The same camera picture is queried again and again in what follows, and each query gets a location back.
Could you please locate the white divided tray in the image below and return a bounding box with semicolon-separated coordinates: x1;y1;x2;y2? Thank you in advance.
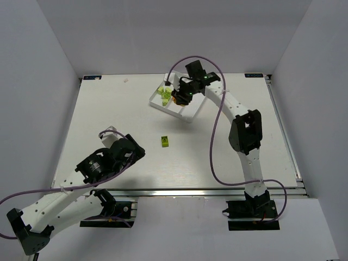
149;80;206;123

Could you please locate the orange lego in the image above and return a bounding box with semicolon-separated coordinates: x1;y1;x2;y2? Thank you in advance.
173;99;188;107

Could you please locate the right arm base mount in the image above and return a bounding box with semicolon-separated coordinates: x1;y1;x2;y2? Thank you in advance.
222;200;280;231

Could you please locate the pale green lego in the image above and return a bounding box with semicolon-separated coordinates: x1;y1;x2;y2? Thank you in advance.
162;99;169;107

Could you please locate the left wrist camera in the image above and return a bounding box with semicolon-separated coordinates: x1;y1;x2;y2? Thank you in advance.
98;126;120;148

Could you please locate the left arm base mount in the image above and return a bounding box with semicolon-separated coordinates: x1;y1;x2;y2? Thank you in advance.
79;189;137;228

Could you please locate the blue table label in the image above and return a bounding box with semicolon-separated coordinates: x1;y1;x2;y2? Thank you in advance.
83;75;102;80
244;73;264;78

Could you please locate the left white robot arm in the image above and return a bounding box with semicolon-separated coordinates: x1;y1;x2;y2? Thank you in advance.
7;129;145;256

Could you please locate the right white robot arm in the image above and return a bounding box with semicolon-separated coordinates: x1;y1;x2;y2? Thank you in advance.
172;60;270;218

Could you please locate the right blue table label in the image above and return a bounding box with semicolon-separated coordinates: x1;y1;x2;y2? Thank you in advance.
244;73;264;78

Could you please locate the left blue table label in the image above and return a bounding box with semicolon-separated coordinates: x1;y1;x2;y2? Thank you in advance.
83;75;102;80

